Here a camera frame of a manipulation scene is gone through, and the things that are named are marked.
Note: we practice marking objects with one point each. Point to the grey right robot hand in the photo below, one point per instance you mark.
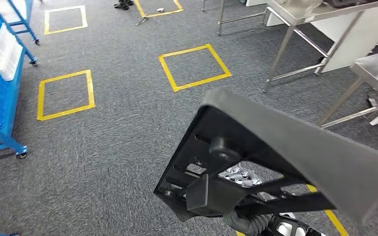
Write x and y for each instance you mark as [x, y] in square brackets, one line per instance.
[241, 176]

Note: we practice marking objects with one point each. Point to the black metal frame part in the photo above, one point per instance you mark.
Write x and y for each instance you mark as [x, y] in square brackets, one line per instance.
[306, 146]
[345, 3]

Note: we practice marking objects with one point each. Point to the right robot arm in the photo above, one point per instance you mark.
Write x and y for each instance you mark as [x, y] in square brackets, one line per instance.
[251, 224]

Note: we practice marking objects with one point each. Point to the yellow floor tape square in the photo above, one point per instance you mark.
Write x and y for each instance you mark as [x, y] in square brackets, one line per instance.
[332, 218]
[168, 72]

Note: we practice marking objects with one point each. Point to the white cabinet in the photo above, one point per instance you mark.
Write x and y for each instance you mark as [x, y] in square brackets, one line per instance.
[348, 49]

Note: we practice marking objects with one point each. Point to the black floor object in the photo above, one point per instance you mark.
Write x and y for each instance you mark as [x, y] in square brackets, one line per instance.
[123, 5]

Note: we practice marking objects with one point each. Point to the white plastic bin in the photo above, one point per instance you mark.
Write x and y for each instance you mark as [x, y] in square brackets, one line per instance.
[9, 55]

